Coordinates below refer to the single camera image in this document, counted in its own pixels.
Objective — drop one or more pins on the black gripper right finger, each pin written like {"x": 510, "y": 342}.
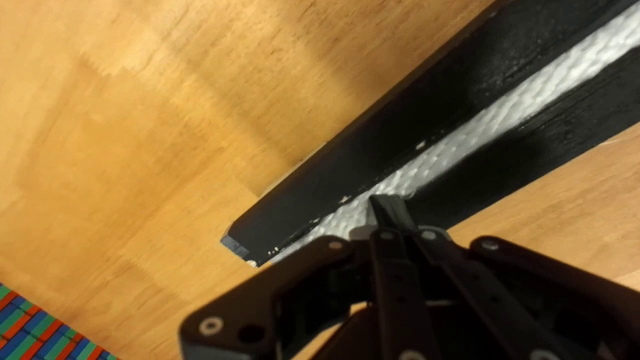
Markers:
{"x": 532, "y": 301}

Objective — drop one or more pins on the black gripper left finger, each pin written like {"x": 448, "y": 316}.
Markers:
{"x": 301, "y": 306}

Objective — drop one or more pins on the multicolour striped backdrop screen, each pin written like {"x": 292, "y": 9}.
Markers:
{"x": 40, "y": 326}

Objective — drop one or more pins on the long black slotted rail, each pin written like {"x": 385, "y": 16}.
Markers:
{"x": 401, "y": 133}

